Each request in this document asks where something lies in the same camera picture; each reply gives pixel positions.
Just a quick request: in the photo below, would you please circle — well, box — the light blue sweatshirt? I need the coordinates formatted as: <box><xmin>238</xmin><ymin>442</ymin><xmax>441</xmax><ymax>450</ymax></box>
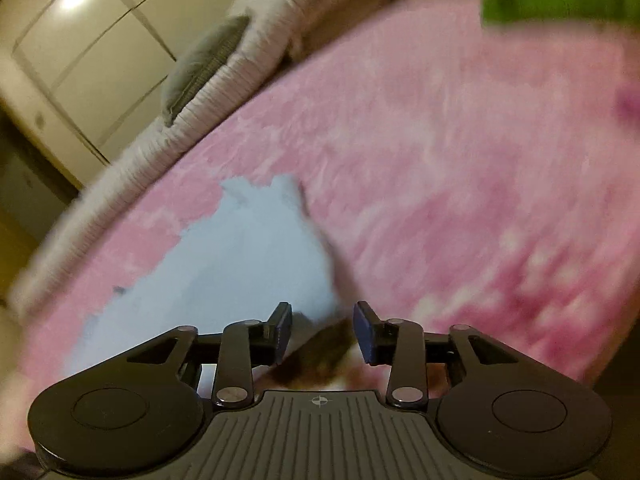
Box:
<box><xmin>65</xmin><ymin>174</ymin><xmax>347</xmax><ymax>391</ymax></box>

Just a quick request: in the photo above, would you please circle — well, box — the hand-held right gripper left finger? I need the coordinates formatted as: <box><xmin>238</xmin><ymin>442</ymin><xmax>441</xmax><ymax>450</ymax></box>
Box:
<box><xmin>126</xmin><ymin>302</ymin><xmax>294</xmax><ymax>408</ymax></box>

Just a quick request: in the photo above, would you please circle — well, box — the grey pillow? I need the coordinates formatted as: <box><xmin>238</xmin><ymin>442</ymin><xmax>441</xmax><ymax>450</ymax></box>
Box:
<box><xmin>162</xmin><ymin>15</ymin><xmax>251</xmax><ymax>128</ymax></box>

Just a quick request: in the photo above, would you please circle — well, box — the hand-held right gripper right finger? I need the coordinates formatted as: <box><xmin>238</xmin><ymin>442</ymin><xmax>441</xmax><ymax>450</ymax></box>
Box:
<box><xmin>353</xmin><ymin>301</ymin><xmax>519</xmax><ymax>408</ymax></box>

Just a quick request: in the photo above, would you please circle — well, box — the white striped folded quilt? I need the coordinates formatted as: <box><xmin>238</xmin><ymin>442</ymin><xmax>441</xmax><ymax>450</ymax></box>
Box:
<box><xmin>10</xmin><ymin>0</ymin><xmax>332</xmax><ymax>307</ymax></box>

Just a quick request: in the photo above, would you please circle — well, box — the white wardrobe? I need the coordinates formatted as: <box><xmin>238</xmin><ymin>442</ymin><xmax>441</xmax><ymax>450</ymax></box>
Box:
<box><xmin>0</xmin><ymin>0</ymin><xmax>261</xmax><ymax>182</ymax></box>

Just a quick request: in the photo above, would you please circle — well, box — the beige folded blanket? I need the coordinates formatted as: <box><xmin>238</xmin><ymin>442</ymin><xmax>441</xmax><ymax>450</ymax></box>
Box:
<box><xmin>287</xmin><ymin>0</ymin><xmax>402</xmax><ymax>67</ymax></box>

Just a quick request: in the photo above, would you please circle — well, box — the pink floral blanket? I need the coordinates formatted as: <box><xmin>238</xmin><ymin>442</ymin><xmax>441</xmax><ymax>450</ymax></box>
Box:
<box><xmin>10</xmin><ymin>0</ymin><xmax>640</xmax><ymax>396</ymax></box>

